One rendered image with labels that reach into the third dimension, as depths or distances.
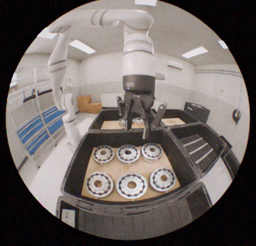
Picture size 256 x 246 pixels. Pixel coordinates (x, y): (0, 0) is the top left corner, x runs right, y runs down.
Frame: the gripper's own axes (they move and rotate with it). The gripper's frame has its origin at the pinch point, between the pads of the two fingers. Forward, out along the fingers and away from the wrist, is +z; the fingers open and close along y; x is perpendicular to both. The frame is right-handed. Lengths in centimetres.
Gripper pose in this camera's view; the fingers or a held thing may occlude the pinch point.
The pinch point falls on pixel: (136, 129)
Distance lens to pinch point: 21.2
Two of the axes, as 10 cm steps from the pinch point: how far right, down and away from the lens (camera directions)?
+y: 7.6, 2.9, -5.9
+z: 0.0, 9.0, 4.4
